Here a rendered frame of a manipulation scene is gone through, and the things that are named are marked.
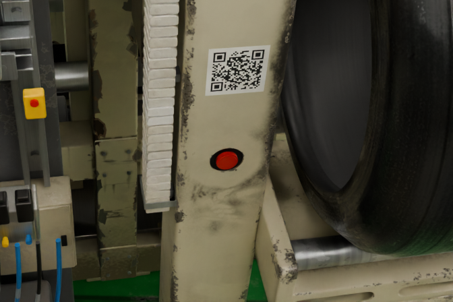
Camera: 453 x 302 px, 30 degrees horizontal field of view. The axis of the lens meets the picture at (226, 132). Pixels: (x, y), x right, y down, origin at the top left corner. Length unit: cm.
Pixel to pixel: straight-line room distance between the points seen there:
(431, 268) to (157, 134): 49
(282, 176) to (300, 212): 8
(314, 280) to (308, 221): 17
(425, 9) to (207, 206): 47
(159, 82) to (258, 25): 14
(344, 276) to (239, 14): 48
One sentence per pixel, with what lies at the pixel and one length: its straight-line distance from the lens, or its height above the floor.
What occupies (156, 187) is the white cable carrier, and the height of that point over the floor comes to 101.
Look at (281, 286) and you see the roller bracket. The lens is 120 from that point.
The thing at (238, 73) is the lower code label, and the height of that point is 122.
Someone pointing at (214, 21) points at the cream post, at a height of 130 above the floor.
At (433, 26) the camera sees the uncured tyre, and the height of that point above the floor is 138.
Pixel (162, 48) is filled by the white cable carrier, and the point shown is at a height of 125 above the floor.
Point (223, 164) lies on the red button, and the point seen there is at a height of 106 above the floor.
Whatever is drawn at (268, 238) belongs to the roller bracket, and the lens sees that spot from 122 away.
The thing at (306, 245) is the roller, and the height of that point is 92.
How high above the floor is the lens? 189
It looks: 45 degrees down
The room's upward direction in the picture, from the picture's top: 6 degrees clockwise
